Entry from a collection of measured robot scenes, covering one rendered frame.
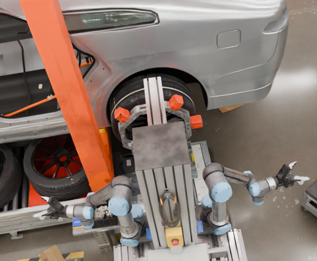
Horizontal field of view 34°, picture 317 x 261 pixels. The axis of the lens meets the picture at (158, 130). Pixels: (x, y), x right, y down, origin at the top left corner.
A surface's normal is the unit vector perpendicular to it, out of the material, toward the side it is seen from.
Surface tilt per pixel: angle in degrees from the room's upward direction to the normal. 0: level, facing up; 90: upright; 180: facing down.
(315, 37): 0
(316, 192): 0
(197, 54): 90
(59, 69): 90
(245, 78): 90
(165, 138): 0
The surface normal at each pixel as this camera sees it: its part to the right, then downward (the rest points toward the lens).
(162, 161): -0.11, -0.62
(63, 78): 0.13, 0.77
